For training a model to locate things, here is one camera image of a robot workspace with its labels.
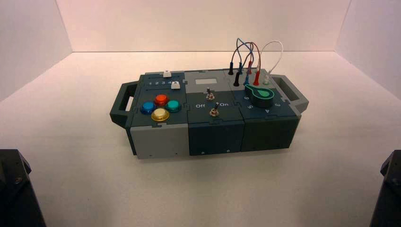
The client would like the dark teal grey task box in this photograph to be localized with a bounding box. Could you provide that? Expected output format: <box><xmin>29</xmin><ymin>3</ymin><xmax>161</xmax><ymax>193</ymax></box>
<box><xmin>109</xmin><ymin>68</ymin><xmax>310</xmax><ymax>160</ymax></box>

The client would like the teal round push button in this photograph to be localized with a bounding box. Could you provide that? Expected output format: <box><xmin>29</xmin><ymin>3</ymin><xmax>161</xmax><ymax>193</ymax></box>
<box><xmin>165</xmin><ymin>100</ymin><xmax>182</xmax><ymax>114</ymax></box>

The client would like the grey display screen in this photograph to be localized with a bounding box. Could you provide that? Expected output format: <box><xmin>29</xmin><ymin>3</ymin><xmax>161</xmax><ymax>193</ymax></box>
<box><xmin>194</xmin><ymin>78</ymin><xmax>218</xmax><ymax>86</ymax></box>

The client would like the yellow round push button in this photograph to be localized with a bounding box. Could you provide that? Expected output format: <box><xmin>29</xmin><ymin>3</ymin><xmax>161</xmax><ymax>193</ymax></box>
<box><xmin>151</xmin><ymin>108</ymin><xmax>170</xmax><ymax>122</ymax></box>

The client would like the red round push button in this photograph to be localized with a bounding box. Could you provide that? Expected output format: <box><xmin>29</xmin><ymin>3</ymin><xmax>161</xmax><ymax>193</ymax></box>
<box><xmin>154</xmin><ymin>94</ymin><xmax>170</xmax><ymax>107</ymax></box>

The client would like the blue round push button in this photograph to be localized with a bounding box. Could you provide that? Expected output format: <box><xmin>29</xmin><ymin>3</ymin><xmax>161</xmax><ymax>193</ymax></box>
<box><xmin>140</xmin><ymin>101</ymin><xmax>157</xmax><ymax>115</ymax></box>

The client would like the green rotary pointer knob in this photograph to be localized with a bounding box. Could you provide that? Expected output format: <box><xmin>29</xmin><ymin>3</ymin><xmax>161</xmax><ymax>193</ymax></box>
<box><xmin>244</xmin><ymin>84</ymin><xmax>275</xmax><ymax>109</ymax></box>

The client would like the black jumper cable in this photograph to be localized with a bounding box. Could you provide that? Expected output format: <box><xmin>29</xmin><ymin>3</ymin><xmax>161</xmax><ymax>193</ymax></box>
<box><xmin>228</xmin><ymin>42</ymin><xmax>254</xmax><ymax>87</ymax></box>

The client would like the blue jumper cable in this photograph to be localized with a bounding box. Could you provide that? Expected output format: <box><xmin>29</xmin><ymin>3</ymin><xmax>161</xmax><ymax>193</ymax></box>
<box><xmin>236</xmin><ymin>38</ymin><xmax>255</xmax><ymax>87</ymax></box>

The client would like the red jumper cable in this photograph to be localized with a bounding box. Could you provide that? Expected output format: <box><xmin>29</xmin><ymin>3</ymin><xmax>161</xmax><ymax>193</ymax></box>
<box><xmin>246</xmin><ymin>42</ymin><xmax>262</xmax><ymax>87</ymax></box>

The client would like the white jumper cable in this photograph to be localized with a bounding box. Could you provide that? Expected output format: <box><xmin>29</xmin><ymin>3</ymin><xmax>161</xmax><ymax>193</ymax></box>
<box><xmin>256</xmin><ymin>41</ymin><xmax>284</xmax><ymax>85</ymax></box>

